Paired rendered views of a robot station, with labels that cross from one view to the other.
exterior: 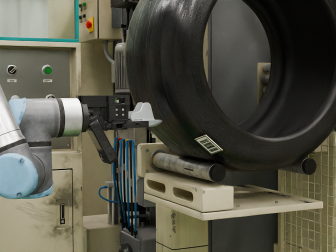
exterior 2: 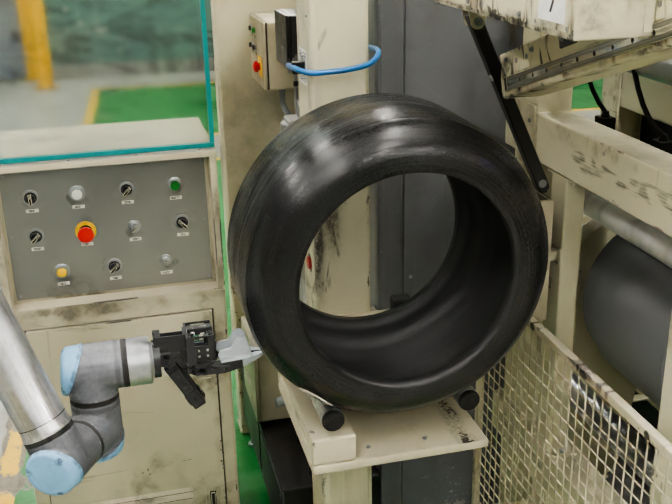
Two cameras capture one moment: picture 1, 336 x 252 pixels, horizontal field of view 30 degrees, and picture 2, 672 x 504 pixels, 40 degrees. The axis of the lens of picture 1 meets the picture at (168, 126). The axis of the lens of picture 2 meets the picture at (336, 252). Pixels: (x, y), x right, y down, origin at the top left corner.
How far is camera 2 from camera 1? 0.88 m
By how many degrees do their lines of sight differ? 21
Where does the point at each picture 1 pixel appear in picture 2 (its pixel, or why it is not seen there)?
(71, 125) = (138, 379)
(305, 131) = (454, 371)
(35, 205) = not seen: hidden behind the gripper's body
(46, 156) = (109, 416)
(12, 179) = (51, 478)
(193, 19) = (285, 257)
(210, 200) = (323, 453)
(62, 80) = (195, 195)
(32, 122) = (88, 382)
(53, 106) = (113, 360)
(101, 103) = (179, 344)
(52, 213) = not seen: hidden behind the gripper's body
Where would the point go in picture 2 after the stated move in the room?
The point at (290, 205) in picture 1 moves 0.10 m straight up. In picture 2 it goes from (438, 448) to (439, 405)
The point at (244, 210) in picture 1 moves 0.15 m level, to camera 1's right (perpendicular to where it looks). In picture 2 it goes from (371, 459) to (447, 467)
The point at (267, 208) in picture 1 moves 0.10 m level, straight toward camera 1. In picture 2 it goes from (404, 454) to (389, 482)
